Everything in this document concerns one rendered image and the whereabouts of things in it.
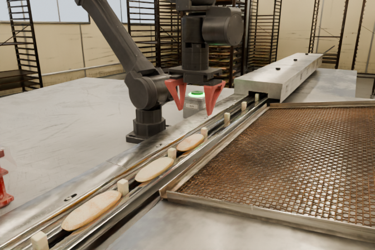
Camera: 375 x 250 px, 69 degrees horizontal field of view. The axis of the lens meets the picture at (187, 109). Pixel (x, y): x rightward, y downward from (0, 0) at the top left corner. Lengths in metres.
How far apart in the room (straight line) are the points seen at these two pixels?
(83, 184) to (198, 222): 0.23
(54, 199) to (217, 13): 0.41
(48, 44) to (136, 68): 4.89
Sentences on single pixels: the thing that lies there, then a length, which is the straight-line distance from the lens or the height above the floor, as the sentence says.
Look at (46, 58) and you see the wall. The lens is 5.53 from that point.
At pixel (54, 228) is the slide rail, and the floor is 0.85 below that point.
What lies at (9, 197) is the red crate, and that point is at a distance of 0.56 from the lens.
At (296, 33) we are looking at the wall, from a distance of 7.64.
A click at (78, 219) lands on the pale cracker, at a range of 0.42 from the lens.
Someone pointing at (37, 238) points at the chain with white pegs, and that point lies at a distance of 0.40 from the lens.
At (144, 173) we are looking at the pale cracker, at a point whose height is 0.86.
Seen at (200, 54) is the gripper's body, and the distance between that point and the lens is 0.56.
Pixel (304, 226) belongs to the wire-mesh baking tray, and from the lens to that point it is 0.31.
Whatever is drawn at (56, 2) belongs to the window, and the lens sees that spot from 5.69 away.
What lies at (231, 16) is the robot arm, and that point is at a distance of 0.52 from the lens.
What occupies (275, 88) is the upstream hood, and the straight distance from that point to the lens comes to 1.01.
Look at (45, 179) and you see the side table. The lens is 0.62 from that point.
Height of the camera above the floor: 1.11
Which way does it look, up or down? 17 degrees down
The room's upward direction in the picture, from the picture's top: straight up
